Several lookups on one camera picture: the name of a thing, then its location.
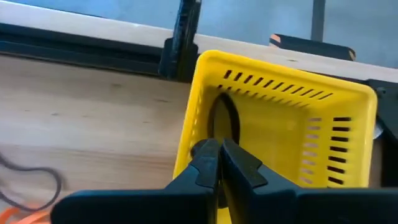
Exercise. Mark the black orange striped bar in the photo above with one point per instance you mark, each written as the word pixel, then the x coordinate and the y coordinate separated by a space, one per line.
pixel 311 46

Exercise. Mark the black wide rubber band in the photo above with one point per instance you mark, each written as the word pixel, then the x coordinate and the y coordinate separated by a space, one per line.
pixel 234 121

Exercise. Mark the thin dark rubber band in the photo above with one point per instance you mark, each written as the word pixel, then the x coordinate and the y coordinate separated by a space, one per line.
pixel 59 183

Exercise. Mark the yellow plastic basket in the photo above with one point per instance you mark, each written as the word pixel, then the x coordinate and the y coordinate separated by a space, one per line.
pixel 280 130

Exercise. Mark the orange rubber band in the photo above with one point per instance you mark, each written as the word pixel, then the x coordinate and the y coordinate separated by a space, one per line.
pixel 31 217

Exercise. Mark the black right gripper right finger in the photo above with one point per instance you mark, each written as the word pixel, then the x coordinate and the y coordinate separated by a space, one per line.
pixel 311 208

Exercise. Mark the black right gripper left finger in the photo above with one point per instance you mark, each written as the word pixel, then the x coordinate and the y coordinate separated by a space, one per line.
pixel 140 208

